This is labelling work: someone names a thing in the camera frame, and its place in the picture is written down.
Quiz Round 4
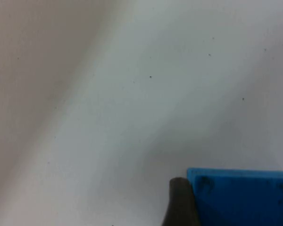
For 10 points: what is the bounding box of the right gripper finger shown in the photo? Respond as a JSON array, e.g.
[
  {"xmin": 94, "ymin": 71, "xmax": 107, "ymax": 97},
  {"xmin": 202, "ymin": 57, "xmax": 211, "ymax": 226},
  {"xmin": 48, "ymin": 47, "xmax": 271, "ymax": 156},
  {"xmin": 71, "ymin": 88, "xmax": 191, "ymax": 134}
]
[{"xmin": 161, "ymin": 177, "xmax": 201, "ymax": 226}]

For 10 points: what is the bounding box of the blue block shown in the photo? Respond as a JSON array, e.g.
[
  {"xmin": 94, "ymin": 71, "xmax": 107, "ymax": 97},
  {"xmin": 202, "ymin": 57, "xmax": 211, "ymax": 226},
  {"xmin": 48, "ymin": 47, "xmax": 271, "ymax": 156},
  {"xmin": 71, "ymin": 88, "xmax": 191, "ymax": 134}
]
[{"xmin": 186, "ymin": 167, "xmax": 283, "ymax": 226}]

